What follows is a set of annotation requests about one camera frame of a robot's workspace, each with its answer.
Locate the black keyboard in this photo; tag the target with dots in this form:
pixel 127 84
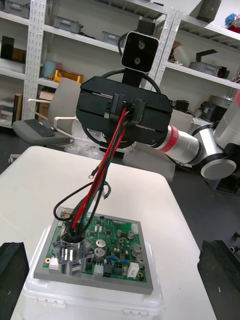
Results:
pixel 40 127

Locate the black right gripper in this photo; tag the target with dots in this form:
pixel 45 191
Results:
pixel 95 105

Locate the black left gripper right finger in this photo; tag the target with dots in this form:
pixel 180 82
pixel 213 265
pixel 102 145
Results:
pixel 220 275

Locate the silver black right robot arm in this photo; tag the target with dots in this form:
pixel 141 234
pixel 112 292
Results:
pixel 185 145

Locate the clear plastic bag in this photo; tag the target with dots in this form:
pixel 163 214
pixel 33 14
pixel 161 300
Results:
pixel 82 150

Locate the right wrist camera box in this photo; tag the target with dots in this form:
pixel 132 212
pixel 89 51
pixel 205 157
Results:
pixel 140 51

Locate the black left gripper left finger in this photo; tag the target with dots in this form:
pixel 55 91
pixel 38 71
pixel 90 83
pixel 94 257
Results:
pixel 11 272

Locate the milky plastic box with lid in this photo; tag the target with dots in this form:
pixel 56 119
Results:
pixel 100 302

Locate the green circuit board grey frame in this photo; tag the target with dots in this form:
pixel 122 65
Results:
pixel 117 252

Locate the grey office chair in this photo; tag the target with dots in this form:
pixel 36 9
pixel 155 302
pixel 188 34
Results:
pixel 62 100

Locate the white shelf with goods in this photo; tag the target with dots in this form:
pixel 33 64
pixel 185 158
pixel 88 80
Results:
pixel 82 50
pixel 207 67

